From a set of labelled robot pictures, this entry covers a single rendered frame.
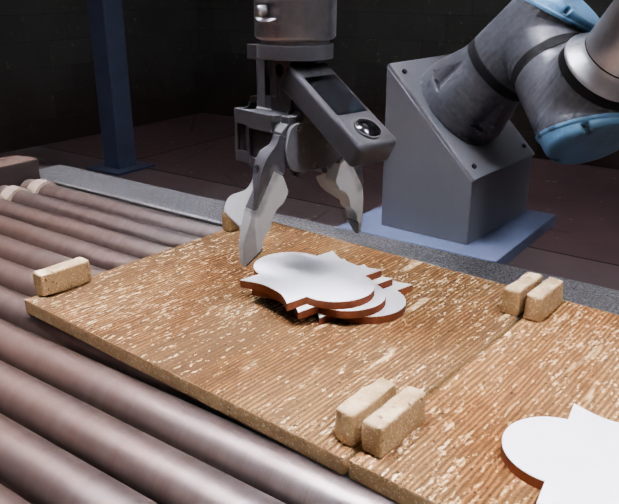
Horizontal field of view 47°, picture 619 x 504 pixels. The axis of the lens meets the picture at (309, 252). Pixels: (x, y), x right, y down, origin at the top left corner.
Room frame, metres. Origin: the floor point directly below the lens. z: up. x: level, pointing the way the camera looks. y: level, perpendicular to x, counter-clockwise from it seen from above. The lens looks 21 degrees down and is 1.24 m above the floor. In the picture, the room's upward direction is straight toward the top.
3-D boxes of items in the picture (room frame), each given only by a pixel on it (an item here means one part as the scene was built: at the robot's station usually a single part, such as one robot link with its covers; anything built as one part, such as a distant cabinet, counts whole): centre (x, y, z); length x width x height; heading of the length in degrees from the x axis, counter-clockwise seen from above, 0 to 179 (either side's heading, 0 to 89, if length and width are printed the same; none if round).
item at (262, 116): (0.69, 0.02, 1.13); 0.09 x 0.08 x 0.12; 41
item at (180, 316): (0.67, 0.02, 0.93); 0.41 x 0.35 x 0.02; 50
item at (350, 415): (0.44, -0.04, 0.95); 0.06 x 0.02 x 0.03; 140
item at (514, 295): (0.65, -0.21, 0.95); 0.06 x 0.02 x 0.03; 140
